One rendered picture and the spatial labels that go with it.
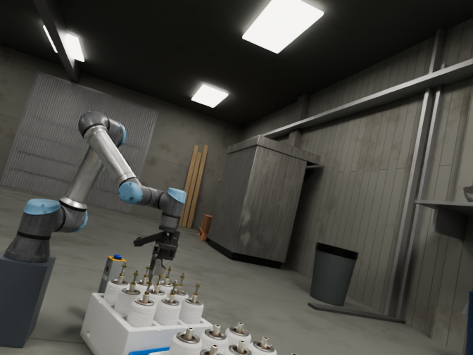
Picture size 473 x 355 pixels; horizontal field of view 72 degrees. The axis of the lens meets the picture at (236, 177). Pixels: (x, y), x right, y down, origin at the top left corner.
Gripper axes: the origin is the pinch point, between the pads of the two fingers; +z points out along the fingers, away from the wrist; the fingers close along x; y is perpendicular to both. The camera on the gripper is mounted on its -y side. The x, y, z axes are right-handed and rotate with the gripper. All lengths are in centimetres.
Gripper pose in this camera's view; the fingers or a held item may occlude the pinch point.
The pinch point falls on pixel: (149, 277)
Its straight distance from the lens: 135.2
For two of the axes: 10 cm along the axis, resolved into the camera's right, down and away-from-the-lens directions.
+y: 9.7, 2.5, 0.8
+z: -2.4, 9.7, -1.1
